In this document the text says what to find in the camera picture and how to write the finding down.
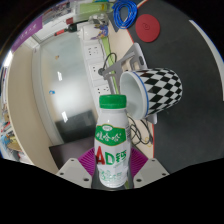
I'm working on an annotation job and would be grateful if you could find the white wall socket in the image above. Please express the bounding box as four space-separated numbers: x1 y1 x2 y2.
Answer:
89 64 106 80
94 84 111 96
84 46 101 61

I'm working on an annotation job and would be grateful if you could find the grey metal laptop stand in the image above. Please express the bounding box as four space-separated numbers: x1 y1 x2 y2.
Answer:
99 42 158 124

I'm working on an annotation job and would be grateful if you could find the white ceramic jar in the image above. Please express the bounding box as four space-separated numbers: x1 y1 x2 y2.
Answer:
80 23 101 40

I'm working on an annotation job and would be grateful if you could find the black cable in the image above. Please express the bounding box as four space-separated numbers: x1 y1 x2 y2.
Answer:
101 52 155 148

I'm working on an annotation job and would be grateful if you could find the black white checkered mug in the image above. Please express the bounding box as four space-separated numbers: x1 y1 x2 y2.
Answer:
119 67 184 125

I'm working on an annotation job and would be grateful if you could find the dark wine bottle red cap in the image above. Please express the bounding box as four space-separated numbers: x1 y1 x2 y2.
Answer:
53 22 80 37

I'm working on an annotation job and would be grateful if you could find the flat round red coaster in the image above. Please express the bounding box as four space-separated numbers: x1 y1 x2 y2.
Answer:
134 13 161 43

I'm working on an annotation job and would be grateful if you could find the coiled blue cable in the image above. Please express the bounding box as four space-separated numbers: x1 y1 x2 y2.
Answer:
111 0 138 31

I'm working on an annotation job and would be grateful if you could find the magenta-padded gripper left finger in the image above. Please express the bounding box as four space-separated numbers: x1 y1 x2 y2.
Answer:
54 147 98 188

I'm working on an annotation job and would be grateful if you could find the beige shelf with books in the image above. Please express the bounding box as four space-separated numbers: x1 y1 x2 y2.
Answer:
0 43 54 168

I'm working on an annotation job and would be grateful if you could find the black desk mat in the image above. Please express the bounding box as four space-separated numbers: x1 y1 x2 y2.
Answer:
126 0 224 174

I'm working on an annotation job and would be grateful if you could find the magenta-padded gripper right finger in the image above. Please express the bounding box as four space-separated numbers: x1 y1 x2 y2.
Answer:
128 147 170 188

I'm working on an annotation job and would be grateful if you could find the white drink bottle green cap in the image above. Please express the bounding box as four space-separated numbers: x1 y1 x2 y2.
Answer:
93 94 132 190

